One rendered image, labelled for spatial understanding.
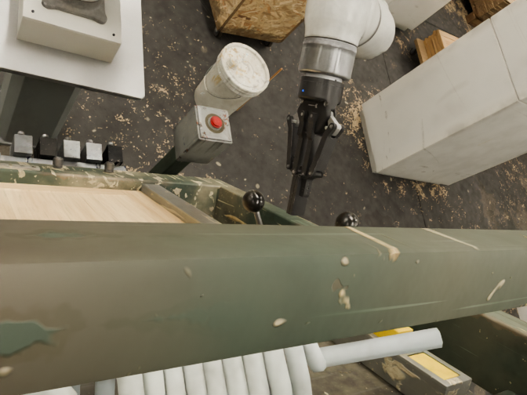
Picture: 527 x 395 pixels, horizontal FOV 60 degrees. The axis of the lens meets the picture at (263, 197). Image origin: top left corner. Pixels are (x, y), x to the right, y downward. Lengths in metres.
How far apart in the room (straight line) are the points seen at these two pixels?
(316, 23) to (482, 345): 0.56
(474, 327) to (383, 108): 2.73
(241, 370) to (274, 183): 2.60
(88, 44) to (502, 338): 1.33
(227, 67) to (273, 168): 0.70
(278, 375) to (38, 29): 1.44
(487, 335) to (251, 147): 2.15
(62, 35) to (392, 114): 2.36
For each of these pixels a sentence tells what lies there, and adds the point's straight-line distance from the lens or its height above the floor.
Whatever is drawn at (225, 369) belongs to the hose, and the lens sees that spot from 0.17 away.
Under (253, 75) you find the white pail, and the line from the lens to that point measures 2.53.
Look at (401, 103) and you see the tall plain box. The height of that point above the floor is 0.39.
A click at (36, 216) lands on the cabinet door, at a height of 1.11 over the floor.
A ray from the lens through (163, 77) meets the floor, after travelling 2.69.
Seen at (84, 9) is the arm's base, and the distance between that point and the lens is 1.56.
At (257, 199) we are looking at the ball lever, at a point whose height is 1.45.
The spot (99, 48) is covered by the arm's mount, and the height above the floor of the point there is 0.81.
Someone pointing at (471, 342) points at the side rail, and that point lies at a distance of 0.82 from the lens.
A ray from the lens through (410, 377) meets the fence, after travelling 0.59.
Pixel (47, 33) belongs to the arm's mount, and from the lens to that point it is 1.55.
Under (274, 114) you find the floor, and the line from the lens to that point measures 3.00.
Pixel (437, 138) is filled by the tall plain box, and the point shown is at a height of 0.57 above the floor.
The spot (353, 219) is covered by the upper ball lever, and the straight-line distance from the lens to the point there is 0.72.
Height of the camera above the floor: 2.01
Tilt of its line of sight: 49 degrees down
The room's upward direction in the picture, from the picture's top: 59 degrees clockwise
